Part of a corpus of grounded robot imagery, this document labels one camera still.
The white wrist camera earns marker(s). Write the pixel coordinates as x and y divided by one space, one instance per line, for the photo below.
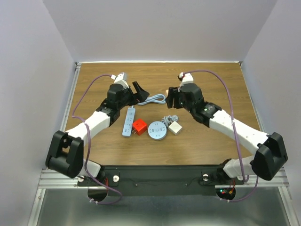
185 78
120 79

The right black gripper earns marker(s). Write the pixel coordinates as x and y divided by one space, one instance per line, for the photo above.
172 91

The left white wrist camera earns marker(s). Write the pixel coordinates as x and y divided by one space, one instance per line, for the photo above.
120 79

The aluminium rail frame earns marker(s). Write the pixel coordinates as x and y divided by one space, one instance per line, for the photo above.
57 159

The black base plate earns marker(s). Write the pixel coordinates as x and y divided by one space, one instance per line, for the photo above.
165 180

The blue power strip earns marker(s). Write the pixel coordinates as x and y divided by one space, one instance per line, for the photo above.
127 128

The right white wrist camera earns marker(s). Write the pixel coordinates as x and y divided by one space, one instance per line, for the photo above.
185 78

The white cube charger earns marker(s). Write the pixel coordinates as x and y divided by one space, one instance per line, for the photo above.
175 127

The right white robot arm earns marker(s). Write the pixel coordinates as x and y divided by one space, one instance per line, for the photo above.
268 152

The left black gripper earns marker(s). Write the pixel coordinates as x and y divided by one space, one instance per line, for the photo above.
141 95

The round blue socket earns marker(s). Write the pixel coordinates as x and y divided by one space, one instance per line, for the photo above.
157 130

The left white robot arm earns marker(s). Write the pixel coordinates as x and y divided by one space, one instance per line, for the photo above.
66 151

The red cube socket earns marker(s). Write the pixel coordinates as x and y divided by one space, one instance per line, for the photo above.
139 127

